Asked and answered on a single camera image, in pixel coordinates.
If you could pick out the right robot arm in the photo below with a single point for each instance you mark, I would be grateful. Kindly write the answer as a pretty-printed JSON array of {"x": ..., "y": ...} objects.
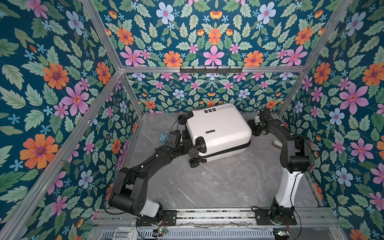
[{"x": 295, "y": 158}]

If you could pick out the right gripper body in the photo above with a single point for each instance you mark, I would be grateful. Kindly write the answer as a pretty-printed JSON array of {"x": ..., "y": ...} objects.
[{"x": 255, "y": 127}]

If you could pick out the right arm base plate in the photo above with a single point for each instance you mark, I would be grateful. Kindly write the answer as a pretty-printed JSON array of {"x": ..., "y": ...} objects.
[{"x": 278, "y": 217}]

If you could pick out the aluminium mounting rail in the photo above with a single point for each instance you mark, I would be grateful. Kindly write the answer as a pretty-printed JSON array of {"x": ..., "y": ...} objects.
[{"x": 306, "y": 217}]

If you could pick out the small teal owl toy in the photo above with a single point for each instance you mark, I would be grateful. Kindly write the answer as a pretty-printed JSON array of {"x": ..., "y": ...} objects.
[{"x": 163, "y": 138}]

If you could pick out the small beige stapler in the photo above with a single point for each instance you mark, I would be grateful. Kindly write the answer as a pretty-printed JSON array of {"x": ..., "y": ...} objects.
[{"x": 277, "y": 144}]

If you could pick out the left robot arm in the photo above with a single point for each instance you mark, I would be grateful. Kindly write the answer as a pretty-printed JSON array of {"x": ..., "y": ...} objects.
[{"x": 129, "y": 192}]

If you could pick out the black hook rack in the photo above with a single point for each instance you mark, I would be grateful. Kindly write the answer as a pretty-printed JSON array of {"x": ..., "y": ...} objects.
[{"x": 206, "y": 70}]

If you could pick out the white hard-shell suitcase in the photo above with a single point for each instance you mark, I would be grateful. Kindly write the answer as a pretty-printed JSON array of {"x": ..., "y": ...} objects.
[{"x": 215, "y": 133}]

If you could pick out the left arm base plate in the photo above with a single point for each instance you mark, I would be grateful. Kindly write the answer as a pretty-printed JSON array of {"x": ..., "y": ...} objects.
[{"x": 165, "y": 218}]

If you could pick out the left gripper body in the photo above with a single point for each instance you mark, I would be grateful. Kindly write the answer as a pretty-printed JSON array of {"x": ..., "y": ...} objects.
[{"x": 183, "y": 149}]

